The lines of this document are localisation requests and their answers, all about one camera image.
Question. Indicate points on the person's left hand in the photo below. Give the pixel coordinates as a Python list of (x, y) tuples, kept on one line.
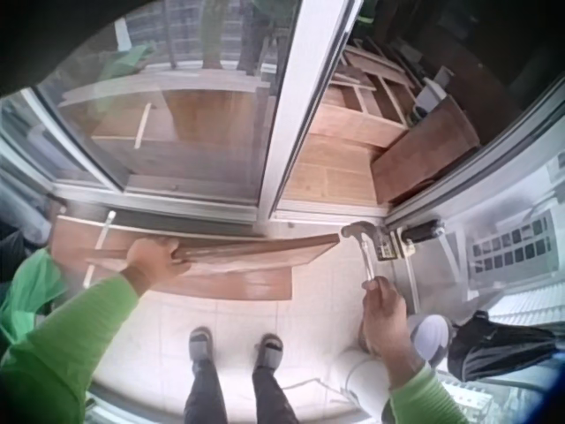
[(152, 260)]

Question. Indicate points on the white ribbed panel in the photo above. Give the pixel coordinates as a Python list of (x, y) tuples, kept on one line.
[(529, 305)]

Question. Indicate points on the glass sliding door panel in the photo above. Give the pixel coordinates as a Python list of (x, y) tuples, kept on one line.
[(198, 132)]

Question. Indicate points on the person's legs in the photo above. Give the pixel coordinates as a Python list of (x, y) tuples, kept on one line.
[(207, 384)]

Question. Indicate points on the door lock with label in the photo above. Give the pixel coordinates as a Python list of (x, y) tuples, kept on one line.
[(390, 248)]

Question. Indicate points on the dark brown wood panel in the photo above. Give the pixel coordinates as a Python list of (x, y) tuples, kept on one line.
[(424, 150)]

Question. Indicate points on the white round bucket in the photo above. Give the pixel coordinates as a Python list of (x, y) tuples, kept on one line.
[(430, 338)]

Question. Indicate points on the person's left fingers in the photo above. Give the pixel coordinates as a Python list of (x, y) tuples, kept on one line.
[(180, 261)]

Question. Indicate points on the thin brown wood board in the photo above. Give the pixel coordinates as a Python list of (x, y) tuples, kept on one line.
[(247, 256)]

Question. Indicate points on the white wood strip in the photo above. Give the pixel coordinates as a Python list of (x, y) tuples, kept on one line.
[(102, 238)]

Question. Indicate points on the light wood cabinet carcass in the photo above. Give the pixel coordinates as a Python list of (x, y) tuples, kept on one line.
[(344, 128)]

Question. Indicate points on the green cloth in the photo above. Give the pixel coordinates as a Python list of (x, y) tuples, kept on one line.
[(128, 62)]

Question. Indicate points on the person's right fingers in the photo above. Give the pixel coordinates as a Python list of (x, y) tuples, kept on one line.
[(378, 288)]

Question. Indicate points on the black bag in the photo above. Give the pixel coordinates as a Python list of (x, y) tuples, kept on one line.
[(494, 344)]

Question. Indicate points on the steel claw hammer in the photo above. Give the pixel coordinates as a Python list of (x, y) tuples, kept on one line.
[(364, 229)]

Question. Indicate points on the person's right hand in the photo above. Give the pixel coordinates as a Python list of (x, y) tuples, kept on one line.
[(388, 318)]

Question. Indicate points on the green plastic bag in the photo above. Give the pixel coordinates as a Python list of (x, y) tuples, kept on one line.
[(33, 282)]

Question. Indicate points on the white hinged door frame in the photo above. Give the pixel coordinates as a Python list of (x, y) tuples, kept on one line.
[(463, 176)]

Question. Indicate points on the white sliding door frame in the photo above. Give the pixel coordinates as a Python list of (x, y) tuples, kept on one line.
[(300, 110)]

